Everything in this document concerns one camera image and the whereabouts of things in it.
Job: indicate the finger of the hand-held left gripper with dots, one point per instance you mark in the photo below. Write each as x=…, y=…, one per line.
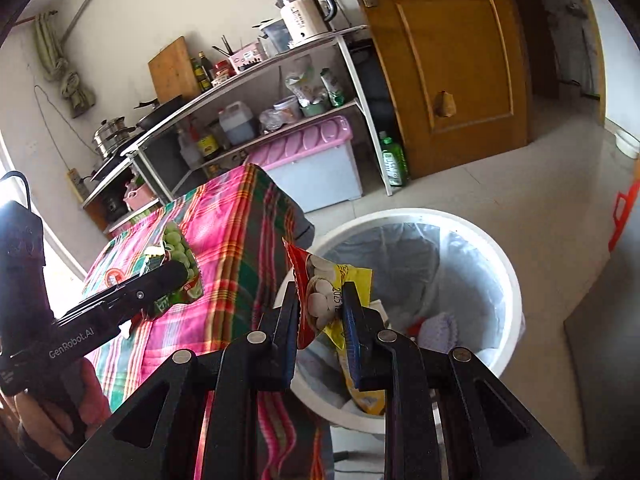
x=145, y=285

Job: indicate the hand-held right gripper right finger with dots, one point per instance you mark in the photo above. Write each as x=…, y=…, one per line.
x=354, y=357

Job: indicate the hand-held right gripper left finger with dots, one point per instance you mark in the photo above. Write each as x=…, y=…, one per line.
x=286, y=355

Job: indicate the green snack bag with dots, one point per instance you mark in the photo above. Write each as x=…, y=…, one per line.
x=177, y=255

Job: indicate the white yellow packaging bag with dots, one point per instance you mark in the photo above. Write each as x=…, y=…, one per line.
x=372, y=400

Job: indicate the red plastic bag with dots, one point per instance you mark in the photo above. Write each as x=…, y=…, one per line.
x=414, y=329

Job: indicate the yellow snack bag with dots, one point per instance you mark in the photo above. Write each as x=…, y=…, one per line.
x=320, y=290

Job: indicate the white foam fruit net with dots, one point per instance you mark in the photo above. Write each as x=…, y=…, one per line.
x=442, y=330

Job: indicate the white trash bin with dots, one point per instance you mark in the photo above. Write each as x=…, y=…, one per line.
x=500, y=280

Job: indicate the person's left hand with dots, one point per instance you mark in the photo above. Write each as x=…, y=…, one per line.
x=40, y=420

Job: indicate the dark blender base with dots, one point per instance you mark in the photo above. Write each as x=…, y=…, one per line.
x=112, y=206

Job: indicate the plaid blanket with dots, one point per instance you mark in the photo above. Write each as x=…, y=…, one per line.
x=230, y=270

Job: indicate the pink basket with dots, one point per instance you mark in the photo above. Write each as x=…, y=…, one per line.
x=140, y=196

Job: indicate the low white shelf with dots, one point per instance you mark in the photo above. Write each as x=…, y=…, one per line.
x=107, y=187

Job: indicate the white power strip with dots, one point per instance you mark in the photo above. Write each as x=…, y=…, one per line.
x=76, y=186

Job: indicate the black induction cooker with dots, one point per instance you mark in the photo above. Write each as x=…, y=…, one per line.
x=107, y=167

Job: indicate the grey bin liner bag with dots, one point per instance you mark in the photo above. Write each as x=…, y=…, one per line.
x=450, y=270

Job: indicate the clear plastic bottle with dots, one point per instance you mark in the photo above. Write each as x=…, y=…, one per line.
x=187, y=152

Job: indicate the steel steamer pot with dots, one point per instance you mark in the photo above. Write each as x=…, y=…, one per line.
x=114, y=137

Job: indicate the soy sauce bottle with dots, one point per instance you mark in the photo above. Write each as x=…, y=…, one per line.
x=207, y=142

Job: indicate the black frying pan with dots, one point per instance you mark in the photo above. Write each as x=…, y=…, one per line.
x=157, y=115

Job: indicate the pink lid storage box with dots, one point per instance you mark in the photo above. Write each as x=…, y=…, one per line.
x=320, y=180

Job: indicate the white jug with dark liquid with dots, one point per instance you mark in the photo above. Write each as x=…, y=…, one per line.
x=237, y=127

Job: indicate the green plastic bottle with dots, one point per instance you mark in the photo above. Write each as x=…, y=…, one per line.
x=394, y=160

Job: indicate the crumpled clear plastic bag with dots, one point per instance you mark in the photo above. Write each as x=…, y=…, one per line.
x=272, y=121

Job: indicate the dark oil bottle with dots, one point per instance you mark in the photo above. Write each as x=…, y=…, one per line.
x=206, y=70
x=199, y=77

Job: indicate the wooden cutting board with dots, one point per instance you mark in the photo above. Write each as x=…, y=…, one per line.
x=172, y=70

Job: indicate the hanging grey cloth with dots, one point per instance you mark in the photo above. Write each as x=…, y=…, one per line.
x=60, y=67

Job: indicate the white plastic tub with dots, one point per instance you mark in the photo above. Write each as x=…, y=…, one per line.
x=289, y=109

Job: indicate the red sauce jar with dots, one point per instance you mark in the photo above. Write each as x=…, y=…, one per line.
x=222, y=69

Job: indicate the tall white kitchen shelf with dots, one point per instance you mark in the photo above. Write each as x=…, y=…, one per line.
x=250, y=77

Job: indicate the pink utensil box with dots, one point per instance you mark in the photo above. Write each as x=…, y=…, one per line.
x=247, y=59

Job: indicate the bundle of chopsticks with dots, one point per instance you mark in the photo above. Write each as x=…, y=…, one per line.
x=227, y=47

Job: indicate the clear bag of food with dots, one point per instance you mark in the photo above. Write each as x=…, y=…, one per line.
x=305, y=85

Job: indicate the green packet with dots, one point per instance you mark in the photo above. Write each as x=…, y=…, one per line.
x=332, y=87

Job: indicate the black kitchen appliance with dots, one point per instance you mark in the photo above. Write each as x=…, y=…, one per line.
x=370, y=85

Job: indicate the clear storage container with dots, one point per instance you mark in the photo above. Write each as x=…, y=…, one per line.
x=275, y=37

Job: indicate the white electric kettle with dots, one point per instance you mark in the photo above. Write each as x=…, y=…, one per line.
x=302, y=17

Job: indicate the wooden door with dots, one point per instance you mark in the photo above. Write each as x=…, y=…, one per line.
x=450, y=50

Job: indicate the white basin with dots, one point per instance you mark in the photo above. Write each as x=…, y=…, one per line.
x=627, y=144

